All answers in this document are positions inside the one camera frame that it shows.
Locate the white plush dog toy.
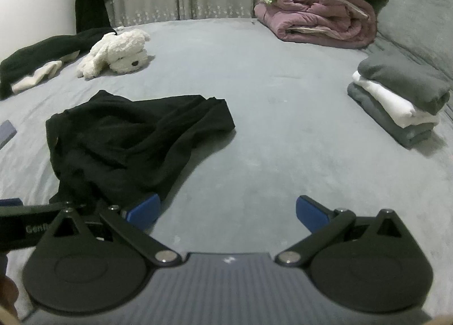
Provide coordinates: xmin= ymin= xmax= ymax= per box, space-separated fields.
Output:
xmin=77 ymin=29 xmax=151 ymax=80

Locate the grey bed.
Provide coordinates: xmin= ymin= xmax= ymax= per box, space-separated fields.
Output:
xmin=0 ymin=17 xmax=453 ymax=322

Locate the dark grey folded shirt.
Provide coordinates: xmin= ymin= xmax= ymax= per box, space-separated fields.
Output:
xmin=357 ymin=53 xmax=452 ymax=115

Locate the black t-shirt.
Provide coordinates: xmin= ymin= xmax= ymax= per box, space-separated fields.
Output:
xmin=45 ymin=90 xmax=237 ymax=212

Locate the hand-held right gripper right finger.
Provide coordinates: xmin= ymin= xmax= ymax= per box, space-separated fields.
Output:
xmin=274 ymin=195 xmax=420 ymax=268

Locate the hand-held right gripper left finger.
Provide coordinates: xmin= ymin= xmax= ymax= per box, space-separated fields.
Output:
xmin=33 ymin=193 xmax=182 ymax=267

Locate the person's left hand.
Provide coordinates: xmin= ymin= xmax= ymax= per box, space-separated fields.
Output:
xmin=0 ymin=276 xmax=19 ymax=316

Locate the black crumpled garment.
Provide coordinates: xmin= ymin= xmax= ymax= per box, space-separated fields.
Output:
xmin=0 ymin=27 xmax=117 ymax=99

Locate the pink folded quilt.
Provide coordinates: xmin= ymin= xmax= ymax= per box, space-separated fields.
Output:
xmin=254 ymin=0 xmax=377 ymax=50

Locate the grey folded cloth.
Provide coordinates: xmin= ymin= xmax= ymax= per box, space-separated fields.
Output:
xmin=0 ymin=120 xmax=18 ymax=150

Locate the white crumpled cloth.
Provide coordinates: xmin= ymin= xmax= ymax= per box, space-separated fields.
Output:
xmin=11 ymin=61 xmax=63 ymax=94

